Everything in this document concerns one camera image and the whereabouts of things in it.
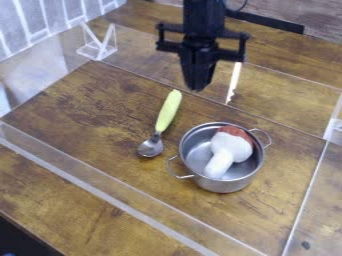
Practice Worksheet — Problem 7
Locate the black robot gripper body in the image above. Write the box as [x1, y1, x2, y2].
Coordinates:
[156, 0, 249, 64]

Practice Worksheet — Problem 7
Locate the white mushroom with red cap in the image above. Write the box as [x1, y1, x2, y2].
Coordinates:
[202, 125, 253, 179]

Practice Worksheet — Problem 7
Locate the silver pot with handles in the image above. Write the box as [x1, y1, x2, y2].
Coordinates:
[166, 122, 272, 193]

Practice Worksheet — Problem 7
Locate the black strip on table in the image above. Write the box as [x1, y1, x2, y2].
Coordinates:
[225, 10, 304, 34]

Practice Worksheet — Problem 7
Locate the black cable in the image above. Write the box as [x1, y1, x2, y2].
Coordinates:
[225, 0, 248, 14]

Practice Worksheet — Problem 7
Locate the clear acrylic triangle bracket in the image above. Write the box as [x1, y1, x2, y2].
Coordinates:
[76, 23, 117, 61]

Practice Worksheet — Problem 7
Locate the yellow handled metal spoon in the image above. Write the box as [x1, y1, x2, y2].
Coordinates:
[137, 89, 181, 158]

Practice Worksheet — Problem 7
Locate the clear acrylic enclosure panel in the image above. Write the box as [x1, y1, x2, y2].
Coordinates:
[0, 121, 265, 256]

